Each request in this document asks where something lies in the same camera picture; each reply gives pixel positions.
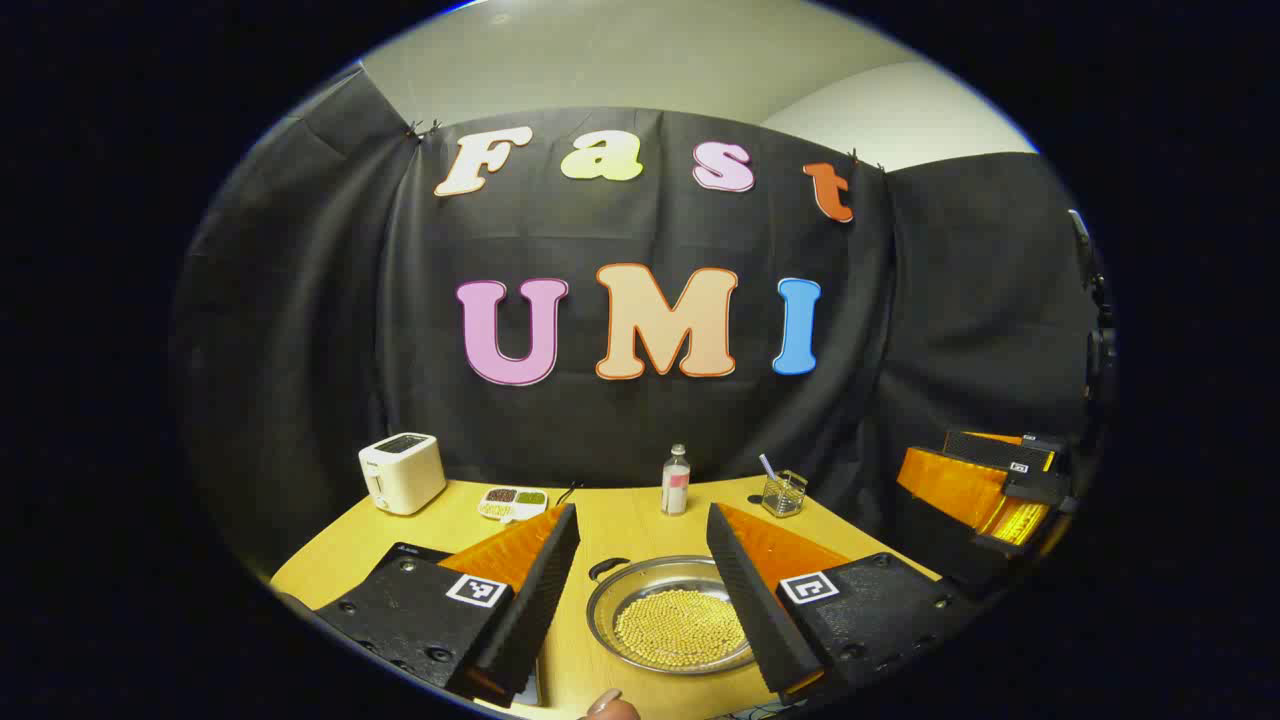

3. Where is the pile of yellow soybeans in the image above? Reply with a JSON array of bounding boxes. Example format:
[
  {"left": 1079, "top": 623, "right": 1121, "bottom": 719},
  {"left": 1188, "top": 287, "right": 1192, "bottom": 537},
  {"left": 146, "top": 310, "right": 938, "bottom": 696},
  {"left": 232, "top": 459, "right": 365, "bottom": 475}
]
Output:
[{"left": 613, "top": 588, "right": 749, "bottom": 669}]

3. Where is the clear bottle with pink label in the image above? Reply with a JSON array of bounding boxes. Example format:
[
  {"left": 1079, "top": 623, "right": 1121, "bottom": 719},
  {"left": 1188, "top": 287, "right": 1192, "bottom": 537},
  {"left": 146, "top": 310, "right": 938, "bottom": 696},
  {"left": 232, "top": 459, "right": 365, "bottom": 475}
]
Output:
[{"left": 660, "top": 444, "right": 692, "bottom": 517}]

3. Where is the stainless steel pot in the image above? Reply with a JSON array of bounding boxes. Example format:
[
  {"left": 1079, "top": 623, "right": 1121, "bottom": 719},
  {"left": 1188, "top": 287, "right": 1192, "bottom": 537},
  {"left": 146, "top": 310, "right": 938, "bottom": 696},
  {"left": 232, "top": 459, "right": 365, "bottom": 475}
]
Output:
[{"left": 586, "top": 555, "right": 761, "bottom": 675}]

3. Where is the white divided dish of beans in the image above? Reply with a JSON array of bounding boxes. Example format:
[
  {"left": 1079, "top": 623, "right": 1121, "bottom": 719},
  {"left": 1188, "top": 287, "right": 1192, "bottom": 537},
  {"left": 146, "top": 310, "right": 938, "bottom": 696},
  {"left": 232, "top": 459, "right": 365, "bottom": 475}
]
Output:
[{"left": 477, "top": 486, "right": 549, "bottom": 524}]

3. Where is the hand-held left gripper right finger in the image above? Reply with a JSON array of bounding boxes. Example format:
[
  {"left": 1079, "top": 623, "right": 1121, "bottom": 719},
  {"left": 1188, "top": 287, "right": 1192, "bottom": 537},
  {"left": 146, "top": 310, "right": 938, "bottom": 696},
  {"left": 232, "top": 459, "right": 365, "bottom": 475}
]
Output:
[{"left": 706, "top": 503, "right": 986, "bottom": 701}]

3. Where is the black backdrop cloth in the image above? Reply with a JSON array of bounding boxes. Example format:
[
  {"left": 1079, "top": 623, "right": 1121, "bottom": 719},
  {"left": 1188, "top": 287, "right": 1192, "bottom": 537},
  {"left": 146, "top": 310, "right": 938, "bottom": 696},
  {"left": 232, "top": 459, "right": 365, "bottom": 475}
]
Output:
[{"left": 175, "top": 65, "right": 1101, "bottom": 581}]

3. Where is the clear square cup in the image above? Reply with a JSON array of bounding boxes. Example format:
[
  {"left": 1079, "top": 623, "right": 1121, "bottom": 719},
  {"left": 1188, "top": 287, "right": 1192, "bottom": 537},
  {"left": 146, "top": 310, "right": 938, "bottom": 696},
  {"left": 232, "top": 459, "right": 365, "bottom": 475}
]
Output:
[{"left": 762, "top": 470, "right": 808, "bottom": 518}]

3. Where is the white toaster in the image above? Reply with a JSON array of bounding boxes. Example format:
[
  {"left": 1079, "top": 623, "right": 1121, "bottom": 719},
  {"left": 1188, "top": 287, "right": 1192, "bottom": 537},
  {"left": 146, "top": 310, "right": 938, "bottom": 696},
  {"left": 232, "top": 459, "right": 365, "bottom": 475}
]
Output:
[{"left": 358, "top": 432, "right": 448, "bottom": 517}]

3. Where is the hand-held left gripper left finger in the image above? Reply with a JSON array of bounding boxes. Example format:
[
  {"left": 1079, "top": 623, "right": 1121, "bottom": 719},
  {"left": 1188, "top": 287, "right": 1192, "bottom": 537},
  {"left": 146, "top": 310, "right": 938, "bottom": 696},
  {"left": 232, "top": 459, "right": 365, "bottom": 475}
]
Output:
[{"left": 315, "top": 503, "right": 581, "bottom": 709}]

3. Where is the black induction cooktop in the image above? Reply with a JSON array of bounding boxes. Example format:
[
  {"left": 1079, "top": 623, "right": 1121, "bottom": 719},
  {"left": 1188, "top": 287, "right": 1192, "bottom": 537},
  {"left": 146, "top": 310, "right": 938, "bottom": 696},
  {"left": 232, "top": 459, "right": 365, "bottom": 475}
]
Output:
[{"left": 372, "top": 542, "right": 453, "bottom": 573}]

